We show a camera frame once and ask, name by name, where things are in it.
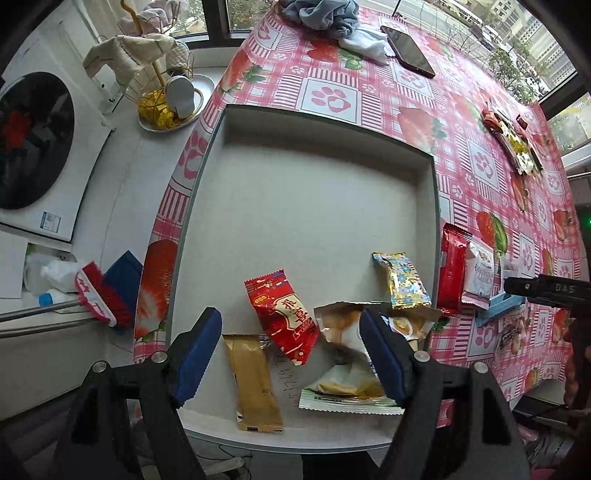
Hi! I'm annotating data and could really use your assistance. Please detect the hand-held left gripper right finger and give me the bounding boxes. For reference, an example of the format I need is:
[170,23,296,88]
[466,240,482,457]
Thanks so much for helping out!
[359,307,532,480]

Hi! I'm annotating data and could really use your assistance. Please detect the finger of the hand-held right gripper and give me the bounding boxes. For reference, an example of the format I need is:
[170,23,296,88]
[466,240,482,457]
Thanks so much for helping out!
[503,274,591,308]

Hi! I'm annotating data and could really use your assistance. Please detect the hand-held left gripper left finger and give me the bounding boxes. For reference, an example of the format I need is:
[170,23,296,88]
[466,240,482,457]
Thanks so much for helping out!
[55,307,223,480]

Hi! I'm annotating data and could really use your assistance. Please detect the blue snack packet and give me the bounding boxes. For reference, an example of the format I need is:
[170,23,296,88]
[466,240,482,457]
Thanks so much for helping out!
[475,290,526,328]

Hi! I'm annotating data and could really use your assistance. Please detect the grey shallow tray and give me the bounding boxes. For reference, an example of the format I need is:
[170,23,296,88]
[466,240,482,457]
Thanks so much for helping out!
[178,104,443,452]

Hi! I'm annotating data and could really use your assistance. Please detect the person's right hand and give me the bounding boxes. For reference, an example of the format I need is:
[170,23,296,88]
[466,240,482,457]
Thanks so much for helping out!
[564,318,591,416]

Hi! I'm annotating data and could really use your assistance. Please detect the clear bread packet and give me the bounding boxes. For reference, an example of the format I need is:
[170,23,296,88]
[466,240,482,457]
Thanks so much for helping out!
[313,301,443,356]

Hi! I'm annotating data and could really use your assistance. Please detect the yellow-white snack packet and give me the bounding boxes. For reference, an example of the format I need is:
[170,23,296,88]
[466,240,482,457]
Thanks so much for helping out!
[298,360,408,416]

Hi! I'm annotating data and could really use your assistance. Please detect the dark brown snack packet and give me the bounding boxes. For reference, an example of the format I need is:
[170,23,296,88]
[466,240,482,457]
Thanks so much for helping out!
[498,314,528,352]

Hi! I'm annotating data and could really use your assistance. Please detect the tan snack packet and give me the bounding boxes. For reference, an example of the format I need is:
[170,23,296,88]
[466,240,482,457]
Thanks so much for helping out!
[222,334,284,433]

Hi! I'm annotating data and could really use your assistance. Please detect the white snack packet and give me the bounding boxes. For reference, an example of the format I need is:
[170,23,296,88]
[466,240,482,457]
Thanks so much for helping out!
[461,242,496,310]

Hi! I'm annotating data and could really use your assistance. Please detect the gold floral snack packet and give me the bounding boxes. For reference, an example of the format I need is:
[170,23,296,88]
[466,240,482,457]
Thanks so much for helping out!
[372,251,433,309]

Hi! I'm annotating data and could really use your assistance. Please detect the long red snack packet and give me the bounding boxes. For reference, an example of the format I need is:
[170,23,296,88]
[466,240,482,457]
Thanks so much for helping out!
[436,223,472,317]

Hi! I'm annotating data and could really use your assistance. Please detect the blue dustpan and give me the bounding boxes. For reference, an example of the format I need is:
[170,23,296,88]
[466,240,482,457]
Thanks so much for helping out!
[102,251,144,306]

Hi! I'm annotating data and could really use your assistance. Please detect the red broom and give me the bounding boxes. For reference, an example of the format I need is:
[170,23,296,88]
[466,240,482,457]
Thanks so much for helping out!
[0,261,133,329]

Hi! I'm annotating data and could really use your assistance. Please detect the pile of mixed snack packets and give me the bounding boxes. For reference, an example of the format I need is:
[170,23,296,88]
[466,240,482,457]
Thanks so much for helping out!
[481,108,546,175]

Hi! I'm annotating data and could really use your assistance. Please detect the white plastic bottle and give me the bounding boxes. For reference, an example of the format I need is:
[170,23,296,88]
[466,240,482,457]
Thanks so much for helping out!
[25,253,80,308]

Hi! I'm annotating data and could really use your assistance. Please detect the white washing machine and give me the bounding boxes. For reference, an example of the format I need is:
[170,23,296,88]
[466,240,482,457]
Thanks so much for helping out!
[0,0,117,244]

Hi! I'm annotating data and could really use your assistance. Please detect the gold foil sweets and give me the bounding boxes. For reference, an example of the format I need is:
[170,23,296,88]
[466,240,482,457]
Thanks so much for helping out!
[139,89,184,130]

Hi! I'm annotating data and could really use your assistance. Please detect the white cup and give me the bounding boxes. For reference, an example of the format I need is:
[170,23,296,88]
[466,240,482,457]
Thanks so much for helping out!
[165,74,195,117]

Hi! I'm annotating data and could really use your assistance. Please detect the pink checkered strawberry tablecloth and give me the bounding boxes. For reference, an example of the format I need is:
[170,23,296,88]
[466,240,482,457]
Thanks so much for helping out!
[132,0,583,428]

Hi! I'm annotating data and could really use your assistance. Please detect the black smartphone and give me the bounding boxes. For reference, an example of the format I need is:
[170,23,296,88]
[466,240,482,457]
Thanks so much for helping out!
[380,26,437,79]

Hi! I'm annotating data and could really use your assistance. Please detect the white cloth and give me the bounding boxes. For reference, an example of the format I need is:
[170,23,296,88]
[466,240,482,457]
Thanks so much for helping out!
[338,24,394,66]

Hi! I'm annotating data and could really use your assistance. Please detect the beige towel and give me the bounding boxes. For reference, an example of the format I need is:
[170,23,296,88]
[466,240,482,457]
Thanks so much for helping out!
[82,35,179,80]

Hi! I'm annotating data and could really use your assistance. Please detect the pale pink cloth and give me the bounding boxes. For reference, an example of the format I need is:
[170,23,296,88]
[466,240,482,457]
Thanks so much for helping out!
[137,0,188,36]

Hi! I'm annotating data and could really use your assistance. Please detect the grey-blue cloth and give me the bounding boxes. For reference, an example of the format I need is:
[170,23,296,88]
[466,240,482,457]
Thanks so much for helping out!
[281,0,362,40]

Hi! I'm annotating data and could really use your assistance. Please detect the gold wire rack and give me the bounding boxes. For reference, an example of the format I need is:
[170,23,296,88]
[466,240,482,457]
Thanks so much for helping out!
[117,0,216,133]

